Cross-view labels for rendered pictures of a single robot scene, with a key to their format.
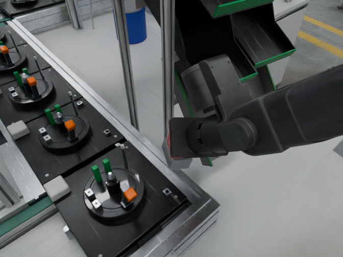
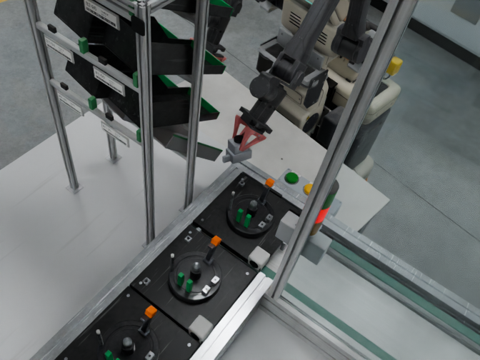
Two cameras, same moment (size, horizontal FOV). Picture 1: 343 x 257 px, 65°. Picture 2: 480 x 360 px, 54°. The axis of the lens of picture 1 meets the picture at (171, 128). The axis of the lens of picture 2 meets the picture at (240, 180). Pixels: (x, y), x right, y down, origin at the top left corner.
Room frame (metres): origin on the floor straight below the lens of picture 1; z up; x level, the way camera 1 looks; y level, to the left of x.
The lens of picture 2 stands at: (0.68, 0.84, 2.11)
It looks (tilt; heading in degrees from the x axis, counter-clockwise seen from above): 51 degrees down; 248
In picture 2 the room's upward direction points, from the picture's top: 12 degrees clockwise
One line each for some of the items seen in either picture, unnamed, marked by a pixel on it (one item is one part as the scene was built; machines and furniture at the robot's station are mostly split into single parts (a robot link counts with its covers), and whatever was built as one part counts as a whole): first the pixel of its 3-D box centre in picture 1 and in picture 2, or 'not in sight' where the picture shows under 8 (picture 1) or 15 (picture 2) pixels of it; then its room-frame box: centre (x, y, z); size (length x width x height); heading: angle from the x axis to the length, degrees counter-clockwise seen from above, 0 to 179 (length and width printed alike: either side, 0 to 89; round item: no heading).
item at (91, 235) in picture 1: (116, 195); (249, 218); (0.33, 0.13, 0.96); 0.24 x 0.24 x 0.02; 41
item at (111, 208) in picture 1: (115, 190); (250, 215); (0.33, 0.13, 0.98); 0.14 x 0.14 x 0.02
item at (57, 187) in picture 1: (57, 189); (258, 258); (0.34, 0.27, 0.97); 0.05 x 0.05 x 0.04; 41
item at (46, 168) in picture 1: (62, 123); (196, 271); (0.52, 0.30, 1.01); 0.24 x 0.24 x 0.13; 41
